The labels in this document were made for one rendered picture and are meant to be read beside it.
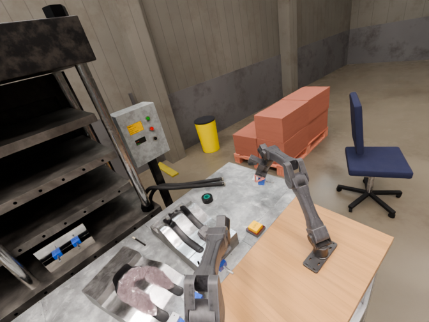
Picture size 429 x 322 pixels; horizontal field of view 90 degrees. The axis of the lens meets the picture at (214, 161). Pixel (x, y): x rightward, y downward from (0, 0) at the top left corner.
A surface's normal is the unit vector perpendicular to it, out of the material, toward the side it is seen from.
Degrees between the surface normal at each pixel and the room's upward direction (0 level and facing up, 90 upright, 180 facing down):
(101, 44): 90
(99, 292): 0
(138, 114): 90
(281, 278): 0
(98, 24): 90
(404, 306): 0
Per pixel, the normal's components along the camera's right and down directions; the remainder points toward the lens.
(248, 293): -0.21, -0.85
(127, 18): 0.63, 0.26
